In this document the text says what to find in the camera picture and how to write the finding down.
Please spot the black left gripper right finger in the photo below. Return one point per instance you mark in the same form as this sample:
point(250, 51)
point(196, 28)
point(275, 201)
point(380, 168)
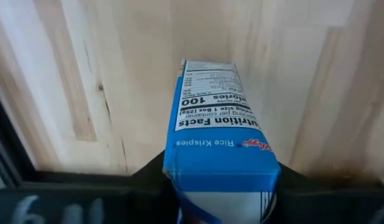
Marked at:
point(288, 180)

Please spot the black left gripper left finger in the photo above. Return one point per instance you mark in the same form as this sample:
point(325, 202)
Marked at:
point(148, 186)

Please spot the blue cereal box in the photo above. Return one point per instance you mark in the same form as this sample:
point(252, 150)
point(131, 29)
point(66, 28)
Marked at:
point(216, 155)

